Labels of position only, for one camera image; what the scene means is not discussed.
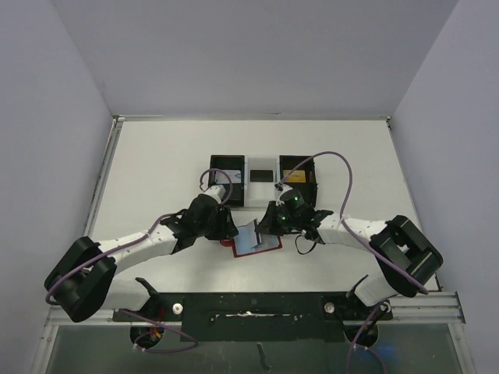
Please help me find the right black bin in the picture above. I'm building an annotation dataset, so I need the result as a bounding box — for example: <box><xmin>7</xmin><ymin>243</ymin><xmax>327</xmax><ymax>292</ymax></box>
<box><xmin>278</xmin><ymin>155</ymin><xmax>317</xmax><ymax>207</ymax></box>

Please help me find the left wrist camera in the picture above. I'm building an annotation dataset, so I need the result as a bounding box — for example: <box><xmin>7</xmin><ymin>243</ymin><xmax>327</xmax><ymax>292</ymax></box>
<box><xmin>203</xmin><ymin>185</ymin><xmax>226</xmax><ymax>204</ymax></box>

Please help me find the white middle bin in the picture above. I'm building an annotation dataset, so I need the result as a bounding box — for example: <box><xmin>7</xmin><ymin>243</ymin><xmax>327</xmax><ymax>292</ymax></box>
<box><xmin>244</xmin><ymin>155</ymin><xmax>278</xmax><ymax>209</ymax></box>

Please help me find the aluminium left rail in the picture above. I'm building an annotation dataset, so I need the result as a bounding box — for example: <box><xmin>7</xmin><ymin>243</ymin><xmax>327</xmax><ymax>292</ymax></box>
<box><xmin>83</xmin><ymin>116</ymin><xmax>125</xmax><ymax>237</ymax></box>

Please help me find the aluminium front rail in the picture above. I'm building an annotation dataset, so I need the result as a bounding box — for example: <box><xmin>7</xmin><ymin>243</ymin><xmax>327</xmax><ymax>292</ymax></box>
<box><xmin>44</xmin><ymin>291</ymin><xmax>465</xmax><ymax>326</ymax></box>

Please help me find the black card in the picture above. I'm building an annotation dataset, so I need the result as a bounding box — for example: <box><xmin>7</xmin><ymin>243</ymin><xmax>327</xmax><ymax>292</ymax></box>
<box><xmin>249</xmin><ymin>169</ymin><xmax>274</xmax><ymax>183</ymax></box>

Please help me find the short black cable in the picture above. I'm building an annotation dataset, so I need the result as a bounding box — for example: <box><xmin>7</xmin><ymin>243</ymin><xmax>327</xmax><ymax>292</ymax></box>
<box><xmin>294</xmin><ymin>233</ymin><xmax>317</xmax><ymax>256</ymax></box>

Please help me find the red leather card holder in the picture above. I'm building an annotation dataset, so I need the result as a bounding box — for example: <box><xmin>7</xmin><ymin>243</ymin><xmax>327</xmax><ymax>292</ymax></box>
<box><xmin>220</xmin><ymin>224</ymin><xmax>282</xmax><ymax>258</ymax></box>

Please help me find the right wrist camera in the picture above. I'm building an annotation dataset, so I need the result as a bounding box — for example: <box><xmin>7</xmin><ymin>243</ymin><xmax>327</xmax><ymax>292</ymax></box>
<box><xmin>276</xmin><ymin>185</ymin><xmax>305</xmax><ymax>211</ymax></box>

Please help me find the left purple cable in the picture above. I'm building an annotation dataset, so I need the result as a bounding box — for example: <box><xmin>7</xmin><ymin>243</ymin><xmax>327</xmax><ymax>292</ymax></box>
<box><xmin>44</xmin><ymin>168</ymin><xmax>235</xmax><ymax>355</ymax></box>

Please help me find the aluminium rail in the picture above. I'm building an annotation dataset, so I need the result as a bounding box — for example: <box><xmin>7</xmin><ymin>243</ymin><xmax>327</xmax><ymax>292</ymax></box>
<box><xmin>83</xmin><ymin>116</ymin><xmax>125</xmax><ymax>237</ymax></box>
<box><xmin>44</xmin><ymin>291</ymin><xmax>465</xmax><ymax>326</ymax></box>

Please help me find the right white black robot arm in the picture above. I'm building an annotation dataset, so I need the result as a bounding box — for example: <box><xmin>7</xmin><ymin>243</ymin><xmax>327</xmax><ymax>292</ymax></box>
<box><xmin>256</xmin><ymin>189</ymin><xmax>444</xmax><ymax>319</ymax></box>

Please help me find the black bin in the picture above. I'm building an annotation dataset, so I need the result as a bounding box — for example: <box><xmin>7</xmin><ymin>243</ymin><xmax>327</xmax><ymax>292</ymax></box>
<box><xmin>208</xmin><ymin>155</ymin><xmax>246</xmax><ymax>207</ymax></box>
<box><xmin>278</xmin><ymin>155</ymin><xmax>317</xmax><ymax>207</ymax></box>

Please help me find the silver magnetic stripe card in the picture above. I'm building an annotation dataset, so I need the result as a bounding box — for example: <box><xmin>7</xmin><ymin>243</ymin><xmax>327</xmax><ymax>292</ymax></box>
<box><xmin>214</xmin><ymin>170</ymin><xmax>242</xmax><ymax>184</ymax></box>

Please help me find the gold VIP card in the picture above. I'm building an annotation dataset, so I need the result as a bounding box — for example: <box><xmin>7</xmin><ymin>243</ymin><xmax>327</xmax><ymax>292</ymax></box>
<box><xmin>285</xmin><ymin>170</ymin><xmax>306</xmax><ymax>184</ymax></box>

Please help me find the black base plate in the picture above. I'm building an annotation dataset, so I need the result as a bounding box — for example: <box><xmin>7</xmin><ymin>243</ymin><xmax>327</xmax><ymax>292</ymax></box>
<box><xmin>112</xmin><ymin>291</ymin><xmax>393</xmax><ymax>343</ymax></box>

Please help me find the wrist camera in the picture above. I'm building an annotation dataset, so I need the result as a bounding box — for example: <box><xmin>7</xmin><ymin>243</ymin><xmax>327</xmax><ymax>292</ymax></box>
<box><xmin>203</xmin><ymin>185</ymin><xmax>226</xmax><ymax>204</ymax></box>
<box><xmin>276</xmin><ymin>185</ymin><xmax>305</xmax><ymax>211</ymax></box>

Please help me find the silver VIP card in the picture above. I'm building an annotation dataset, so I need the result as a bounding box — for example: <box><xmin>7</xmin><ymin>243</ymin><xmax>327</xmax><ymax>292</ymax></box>
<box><xmin>246</xmin><ymin>219</ymin><xmax>264</xmax><ymax>249</ymax></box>

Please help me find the left black bin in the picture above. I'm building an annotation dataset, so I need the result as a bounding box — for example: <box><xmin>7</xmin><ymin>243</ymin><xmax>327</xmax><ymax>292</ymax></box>
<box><xmin>208</xmin><ymin>155</ymin><xmax>246</xmax><ymax>207</ymax></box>

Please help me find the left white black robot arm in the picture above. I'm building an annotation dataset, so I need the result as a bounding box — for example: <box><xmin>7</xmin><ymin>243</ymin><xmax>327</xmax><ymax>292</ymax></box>
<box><xmin>44</xmin><ymin>193</ymin><xmax>238</xmax><ymax>323</ymax></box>

